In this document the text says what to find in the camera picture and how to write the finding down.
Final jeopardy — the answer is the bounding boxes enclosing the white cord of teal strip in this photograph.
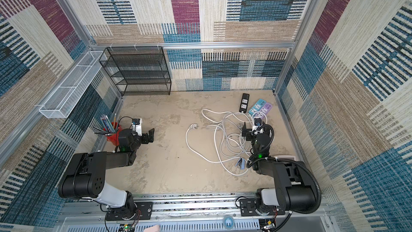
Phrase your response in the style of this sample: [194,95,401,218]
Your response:
[225,111,268,160]

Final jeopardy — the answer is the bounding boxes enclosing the grey cord of black strip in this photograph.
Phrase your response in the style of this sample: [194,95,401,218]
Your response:
[201,108,255,159]

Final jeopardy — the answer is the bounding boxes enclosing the teal power strip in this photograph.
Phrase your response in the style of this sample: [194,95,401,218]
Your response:
[248,99,266,116]

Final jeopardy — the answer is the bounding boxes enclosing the white cord of purple strip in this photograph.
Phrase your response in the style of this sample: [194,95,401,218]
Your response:
[185,123,250,177]

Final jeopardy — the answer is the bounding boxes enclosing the black power strip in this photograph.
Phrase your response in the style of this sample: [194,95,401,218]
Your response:
[239,93,250,113]

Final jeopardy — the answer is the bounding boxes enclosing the purple power strip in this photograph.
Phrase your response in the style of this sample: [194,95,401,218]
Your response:
[255,102,273,118]

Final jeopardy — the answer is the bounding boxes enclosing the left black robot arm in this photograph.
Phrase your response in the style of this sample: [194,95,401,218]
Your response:
[58,129,155,209]

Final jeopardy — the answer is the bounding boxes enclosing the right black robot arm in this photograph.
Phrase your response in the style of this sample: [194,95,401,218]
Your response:
[241,119,321,215]

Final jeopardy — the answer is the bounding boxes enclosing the blue binder clip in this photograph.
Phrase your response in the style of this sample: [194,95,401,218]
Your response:
[235,157,246,170]

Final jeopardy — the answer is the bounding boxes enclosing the red pen cup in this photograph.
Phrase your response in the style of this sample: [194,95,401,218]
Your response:
[106,122,122,146]

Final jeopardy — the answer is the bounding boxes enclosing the pink white calculator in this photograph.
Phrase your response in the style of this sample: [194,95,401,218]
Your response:
[275,155,296,161]

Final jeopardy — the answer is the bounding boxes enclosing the pens in red cup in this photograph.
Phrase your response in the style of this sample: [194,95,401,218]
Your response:
[92,115,118,136]

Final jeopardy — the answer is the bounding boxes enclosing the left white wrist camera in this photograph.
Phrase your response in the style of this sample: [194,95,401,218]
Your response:
[132,118,142,136]

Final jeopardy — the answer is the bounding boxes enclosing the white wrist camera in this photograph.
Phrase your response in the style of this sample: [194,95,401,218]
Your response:
[132,118,142,136]
[252,118,265,136]

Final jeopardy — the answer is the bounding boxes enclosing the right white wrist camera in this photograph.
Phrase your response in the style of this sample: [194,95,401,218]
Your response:
[252,118,265,136]

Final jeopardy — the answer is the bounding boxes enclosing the black corrugated cable conduit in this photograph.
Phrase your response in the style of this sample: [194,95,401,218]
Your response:
[246,124,322,232]

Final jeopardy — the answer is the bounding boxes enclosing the black wire shelf rack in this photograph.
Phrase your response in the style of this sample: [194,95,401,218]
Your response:
[99,46,172,96]

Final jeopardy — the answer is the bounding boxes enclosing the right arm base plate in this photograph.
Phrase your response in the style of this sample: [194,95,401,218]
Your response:
[235,197,285,217]

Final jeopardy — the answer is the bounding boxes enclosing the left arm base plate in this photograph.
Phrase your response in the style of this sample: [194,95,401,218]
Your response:
[105,202,153,221]

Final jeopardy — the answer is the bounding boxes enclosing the aluminium front rail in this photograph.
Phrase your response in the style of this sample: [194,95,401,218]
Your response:
[54,192,339,232]

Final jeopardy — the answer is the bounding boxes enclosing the white mesh wall basket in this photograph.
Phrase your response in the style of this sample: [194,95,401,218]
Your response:
[39,51,103,119]

